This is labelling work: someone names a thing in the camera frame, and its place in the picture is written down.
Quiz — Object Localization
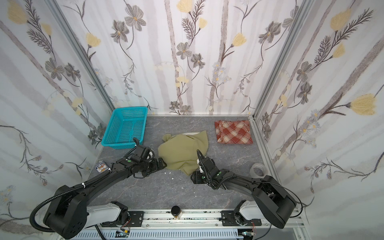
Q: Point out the olive green skirt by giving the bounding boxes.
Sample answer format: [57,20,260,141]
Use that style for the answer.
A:
[158,131,209,176]

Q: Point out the clear tape roll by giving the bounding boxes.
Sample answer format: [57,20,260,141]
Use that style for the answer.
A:
[250,163,269,178]

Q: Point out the black knob jar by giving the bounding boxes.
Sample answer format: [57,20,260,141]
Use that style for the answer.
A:
[171,206,182,219]

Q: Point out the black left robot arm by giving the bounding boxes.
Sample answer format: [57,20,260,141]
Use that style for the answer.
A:
[29,145,167,239]

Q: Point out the teal plastic basket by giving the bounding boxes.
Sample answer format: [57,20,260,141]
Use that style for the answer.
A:
[101,107,148,150]

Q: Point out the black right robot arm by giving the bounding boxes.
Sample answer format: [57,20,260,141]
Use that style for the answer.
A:
[191,150,304,229]

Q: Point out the red plaid wool skirt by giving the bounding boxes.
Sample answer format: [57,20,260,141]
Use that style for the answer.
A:
[215,120,253,145]

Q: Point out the aluminium front rail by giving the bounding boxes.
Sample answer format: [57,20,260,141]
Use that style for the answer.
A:
[73,209,310,240]

